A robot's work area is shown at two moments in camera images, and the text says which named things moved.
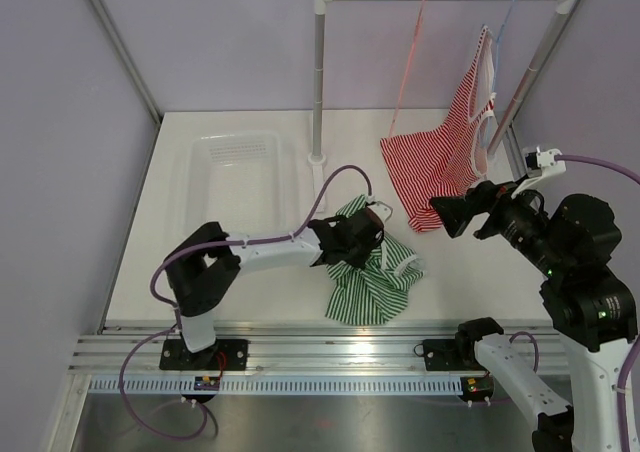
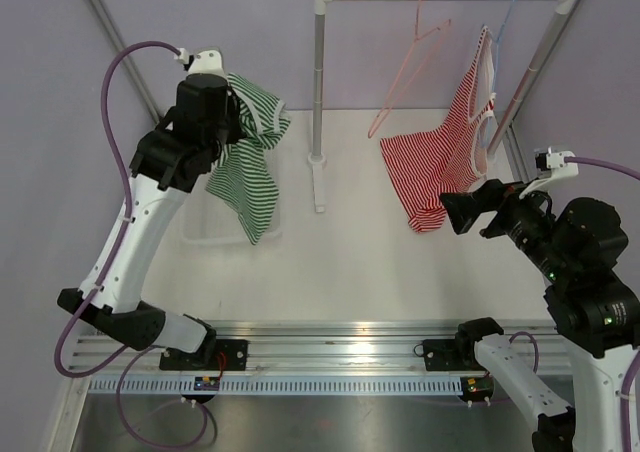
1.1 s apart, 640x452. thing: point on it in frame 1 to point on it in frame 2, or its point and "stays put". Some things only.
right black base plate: (444, 355) stays put
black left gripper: (360, 261) to (237, 132)
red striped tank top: (429, 164) stays put
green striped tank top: (373, 294) to (243, 174)
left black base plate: (175, 356) stays put
